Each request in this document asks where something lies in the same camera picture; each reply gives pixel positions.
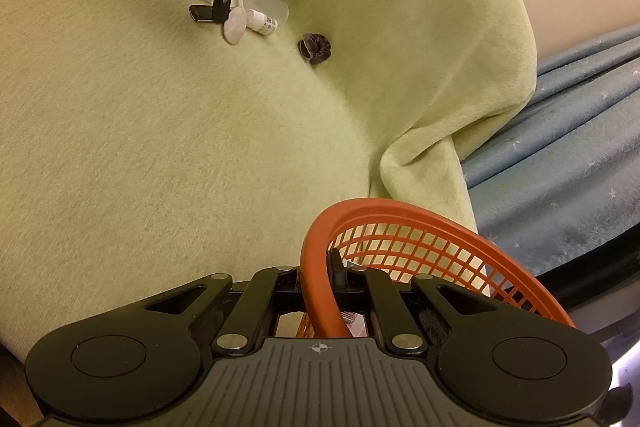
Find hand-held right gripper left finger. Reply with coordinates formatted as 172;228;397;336
142;264;306;355

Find orange plastic mesh basket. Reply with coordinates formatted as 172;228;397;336
297;198;577;340

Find dark hair scrunchie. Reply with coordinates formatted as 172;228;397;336
298;32;332;66

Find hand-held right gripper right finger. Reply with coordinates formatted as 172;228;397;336
325;249;501;355

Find pale green blanket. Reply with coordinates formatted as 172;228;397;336
0;0;538;358

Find clear plastic cup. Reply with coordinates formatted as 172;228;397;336
245;0;291;25

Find blue-grey curtain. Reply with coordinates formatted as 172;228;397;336
460;29;640;283

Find small white bottle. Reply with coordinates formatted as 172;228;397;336
247;9;278;35

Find speckled white spoon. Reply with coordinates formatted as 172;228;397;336
222;0;249;46

